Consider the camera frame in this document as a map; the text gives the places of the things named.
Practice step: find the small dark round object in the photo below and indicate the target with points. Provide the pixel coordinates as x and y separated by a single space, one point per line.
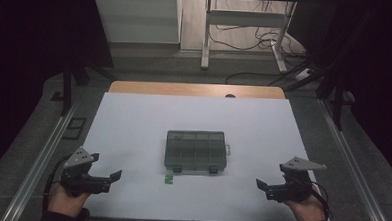
230 95

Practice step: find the black curtain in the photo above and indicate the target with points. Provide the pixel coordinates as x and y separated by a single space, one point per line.
36 50
369 64

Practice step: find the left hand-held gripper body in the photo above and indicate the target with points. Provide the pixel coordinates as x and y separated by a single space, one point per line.
80 182

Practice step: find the metal floor rail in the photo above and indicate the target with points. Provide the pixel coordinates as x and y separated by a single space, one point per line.
38 165
355 164

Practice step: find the white cabinet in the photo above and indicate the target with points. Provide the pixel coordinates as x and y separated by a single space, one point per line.
138 18

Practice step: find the smoky clear plastic organizer box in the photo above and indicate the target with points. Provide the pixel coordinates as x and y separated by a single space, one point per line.
195 152

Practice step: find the white metal desk frame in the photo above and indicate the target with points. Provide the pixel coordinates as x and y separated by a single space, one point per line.
246 18

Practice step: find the person's right hand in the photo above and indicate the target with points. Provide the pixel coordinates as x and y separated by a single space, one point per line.
308 210

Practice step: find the person's left hand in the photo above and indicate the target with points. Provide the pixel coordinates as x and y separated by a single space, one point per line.
65 201

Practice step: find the white power strip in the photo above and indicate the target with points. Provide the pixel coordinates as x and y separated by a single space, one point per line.
303 74

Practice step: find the black metal stand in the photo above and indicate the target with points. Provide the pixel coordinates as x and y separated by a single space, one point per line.
67 88
338 96

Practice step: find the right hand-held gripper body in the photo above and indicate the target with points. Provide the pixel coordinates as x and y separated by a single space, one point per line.
290 191

